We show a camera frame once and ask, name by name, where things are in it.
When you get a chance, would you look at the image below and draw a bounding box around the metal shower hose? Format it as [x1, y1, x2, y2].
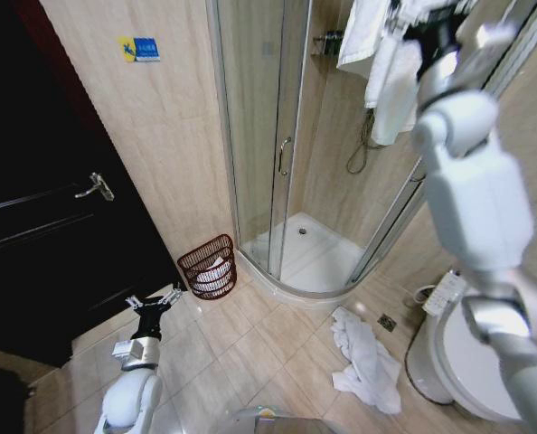
[345, 107, 387, 175]

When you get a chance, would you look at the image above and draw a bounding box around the white crumpled towel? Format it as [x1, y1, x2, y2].
[330, 306, 403, 415]

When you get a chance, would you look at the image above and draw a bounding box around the white shower tray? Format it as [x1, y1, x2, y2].
[240, 211, 370, 312]

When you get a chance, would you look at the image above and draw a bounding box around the white towel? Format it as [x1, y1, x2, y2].
[363, 27, 424, 146]
[330, 306, 403, 415]
[190, 256, 233, 295]
[335, 0, 392, 74]

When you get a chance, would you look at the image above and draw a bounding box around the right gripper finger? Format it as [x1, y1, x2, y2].
[430, 0, 477, 20]
[384, 3, 415, 36]

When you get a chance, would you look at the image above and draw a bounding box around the dark wooden door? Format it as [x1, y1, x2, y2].
[0, 0, 189, 368]

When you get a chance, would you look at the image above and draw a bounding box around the silver door handle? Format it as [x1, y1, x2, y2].
[73, 171, 116, 203]

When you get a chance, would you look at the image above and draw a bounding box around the toilet control panel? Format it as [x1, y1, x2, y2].
[421, 269, 467, 317]

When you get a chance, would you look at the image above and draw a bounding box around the wire shower shelf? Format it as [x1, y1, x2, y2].
[312, 28, 345, 58]

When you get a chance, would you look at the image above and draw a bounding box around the white folded hanging towel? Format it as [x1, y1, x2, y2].
[335, 0, 392, 74]

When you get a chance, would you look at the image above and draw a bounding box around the chrome shower door handle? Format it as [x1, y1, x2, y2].
[277, 136, 293, 177]

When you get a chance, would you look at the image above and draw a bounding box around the red-brown wicker hamper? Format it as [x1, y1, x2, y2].
[176, 233, 239, 302]

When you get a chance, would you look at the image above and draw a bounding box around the white toilet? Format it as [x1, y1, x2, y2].
[404, 269, 537, 422]

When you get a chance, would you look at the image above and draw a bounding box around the white towel in hamper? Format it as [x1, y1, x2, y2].
[190, 256, 233, 295]

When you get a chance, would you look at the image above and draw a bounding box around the blue yellow wall sticker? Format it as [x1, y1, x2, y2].
[116, 35, 162, 64]

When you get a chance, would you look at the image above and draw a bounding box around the white toilet cable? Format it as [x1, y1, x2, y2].
[413, 284, 436, 305]

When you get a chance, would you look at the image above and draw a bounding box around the glass shower enclosure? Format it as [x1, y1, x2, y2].
[204, 0, 537, 313]

